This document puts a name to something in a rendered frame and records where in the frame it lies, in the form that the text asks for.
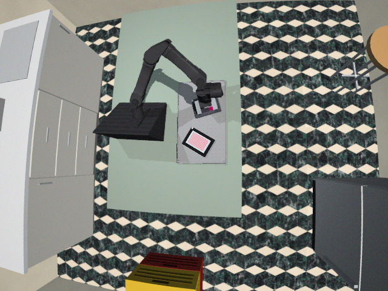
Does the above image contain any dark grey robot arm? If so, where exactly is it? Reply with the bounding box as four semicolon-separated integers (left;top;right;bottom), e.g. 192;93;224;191
127;39;223;127

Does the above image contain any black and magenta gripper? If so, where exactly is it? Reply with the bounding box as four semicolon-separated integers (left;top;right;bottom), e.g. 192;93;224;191
198;98;213;113

